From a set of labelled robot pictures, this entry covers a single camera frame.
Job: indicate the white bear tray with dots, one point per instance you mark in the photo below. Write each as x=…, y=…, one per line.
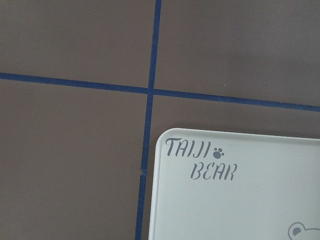
x=211, y=185

